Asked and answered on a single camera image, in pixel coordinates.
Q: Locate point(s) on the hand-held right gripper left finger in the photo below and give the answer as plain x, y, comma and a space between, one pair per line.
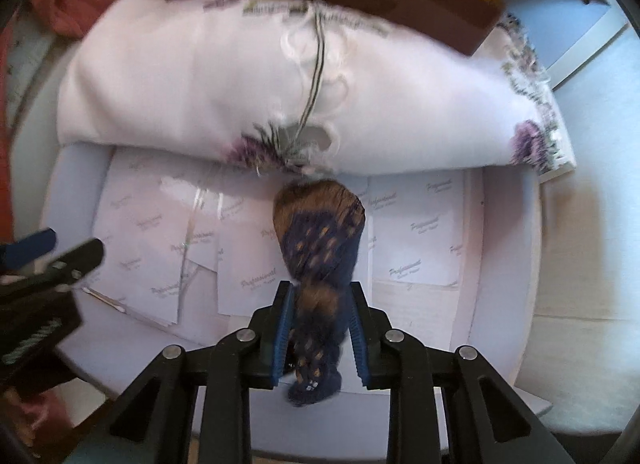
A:
284, 334

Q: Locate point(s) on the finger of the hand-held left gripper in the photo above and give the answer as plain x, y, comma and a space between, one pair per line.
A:
30, 246
80, 256

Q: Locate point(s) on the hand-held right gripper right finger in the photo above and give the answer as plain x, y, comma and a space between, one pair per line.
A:
361, 334

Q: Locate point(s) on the navy gold knit sock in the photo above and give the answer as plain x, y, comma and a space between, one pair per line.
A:
320, 239

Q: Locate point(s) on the grey-fronted drawer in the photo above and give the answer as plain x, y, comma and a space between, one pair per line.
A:
505, 269

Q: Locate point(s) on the cotton swab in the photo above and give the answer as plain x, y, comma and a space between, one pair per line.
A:
102, 299

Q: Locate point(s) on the printed white drawer liner paper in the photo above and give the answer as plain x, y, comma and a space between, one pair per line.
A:
425, 224

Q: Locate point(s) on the floral embroidered pillow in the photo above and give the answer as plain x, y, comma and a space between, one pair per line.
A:
175, 94

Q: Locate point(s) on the red blanket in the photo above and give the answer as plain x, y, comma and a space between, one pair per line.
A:
75, 4

